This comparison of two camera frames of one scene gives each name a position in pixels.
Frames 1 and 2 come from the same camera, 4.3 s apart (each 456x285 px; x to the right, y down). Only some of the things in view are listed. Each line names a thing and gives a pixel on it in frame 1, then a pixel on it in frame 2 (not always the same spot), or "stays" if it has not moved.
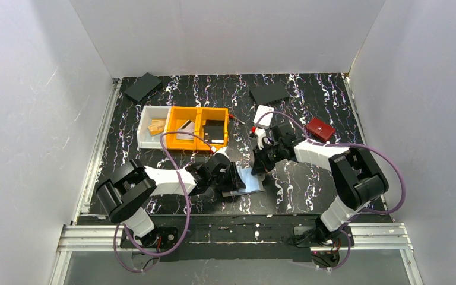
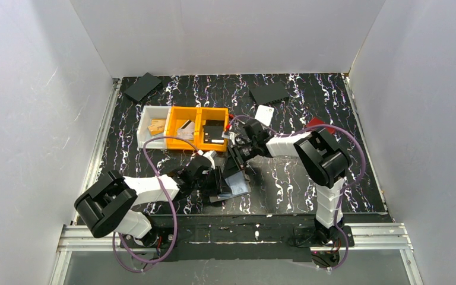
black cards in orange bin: [214, 131] stays
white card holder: [266, 121] stays
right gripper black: [259, 162] -> [236, 154]
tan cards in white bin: [157, 126] stays
